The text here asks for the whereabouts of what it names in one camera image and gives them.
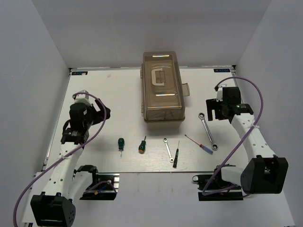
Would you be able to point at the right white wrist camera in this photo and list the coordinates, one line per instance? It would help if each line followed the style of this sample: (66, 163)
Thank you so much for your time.
(219, 90)

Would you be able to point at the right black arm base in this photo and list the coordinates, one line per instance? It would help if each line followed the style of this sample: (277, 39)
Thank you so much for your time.
(234, 194)

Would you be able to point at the small silver ratchet wrench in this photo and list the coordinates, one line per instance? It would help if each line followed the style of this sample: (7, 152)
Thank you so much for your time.
(168, 150)

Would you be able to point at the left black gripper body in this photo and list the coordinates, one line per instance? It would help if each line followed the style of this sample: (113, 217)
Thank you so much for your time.
(94, 117)

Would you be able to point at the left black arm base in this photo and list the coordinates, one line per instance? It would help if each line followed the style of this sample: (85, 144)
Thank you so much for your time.
(104, 187)

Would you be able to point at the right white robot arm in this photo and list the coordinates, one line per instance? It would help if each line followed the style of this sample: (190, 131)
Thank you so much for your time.
(265, 172)

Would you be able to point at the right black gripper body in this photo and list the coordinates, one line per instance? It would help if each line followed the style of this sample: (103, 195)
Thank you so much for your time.
(218, 107)

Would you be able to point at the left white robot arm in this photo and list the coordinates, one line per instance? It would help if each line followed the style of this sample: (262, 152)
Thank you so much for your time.
(55, 206)

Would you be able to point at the beige plastic toolbox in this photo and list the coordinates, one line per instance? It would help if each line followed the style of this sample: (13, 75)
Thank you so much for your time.
(163, 92)

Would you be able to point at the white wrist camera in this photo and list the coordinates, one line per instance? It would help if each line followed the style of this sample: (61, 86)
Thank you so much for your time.
(82, 98)
(219, 90)

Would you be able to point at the black green precision screwdriver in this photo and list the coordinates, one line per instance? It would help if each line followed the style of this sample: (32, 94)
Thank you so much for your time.
(176, 157)

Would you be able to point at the large silver ratchet wrench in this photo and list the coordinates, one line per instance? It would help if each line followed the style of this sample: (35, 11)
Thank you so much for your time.
(214, 146)

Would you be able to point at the green orange screwdriver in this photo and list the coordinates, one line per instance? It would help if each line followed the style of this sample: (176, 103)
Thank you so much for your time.
(142, 146)

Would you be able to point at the stubby green screwdriver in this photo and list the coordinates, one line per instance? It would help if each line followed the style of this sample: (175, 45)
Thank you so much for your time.
(121, 144)

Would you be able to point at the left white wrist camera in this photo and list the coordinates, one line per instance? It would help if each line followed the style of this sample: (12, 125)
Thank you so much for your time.
(82, 98)

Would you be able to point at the red blue screwdriver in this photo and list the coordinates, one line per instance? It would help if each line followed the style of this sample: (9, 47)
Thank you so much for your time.
(206, 149)

